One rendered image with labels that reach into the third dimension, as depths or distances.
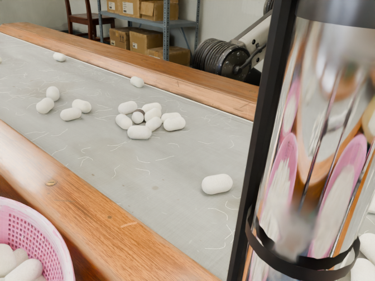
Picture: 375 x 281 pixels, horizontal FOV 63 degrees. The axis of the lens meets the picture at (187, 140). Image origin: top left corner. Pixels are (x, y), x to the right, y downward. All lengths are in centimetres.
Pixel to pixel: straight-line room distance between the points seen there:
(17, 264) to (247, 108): 40
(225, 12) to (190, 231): 272
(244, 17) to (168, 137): 243
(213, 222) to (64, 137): 26
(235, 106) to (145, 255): 36
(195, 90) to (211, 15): 248
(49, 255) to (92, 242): 4
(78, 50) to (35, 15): 423
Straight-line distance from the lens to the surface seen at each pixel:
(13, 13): 503
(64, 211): 30
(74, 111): 51
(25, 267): 29
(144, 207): 33
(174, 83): 64
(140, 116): 48
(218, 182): 33
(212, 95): 58
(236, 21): 288
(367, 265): 30
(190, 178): 37
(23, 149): 40
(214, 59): 84
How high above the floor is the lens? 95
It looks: 29 degrees down
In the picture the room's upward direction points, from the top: 3 degrees clockwise
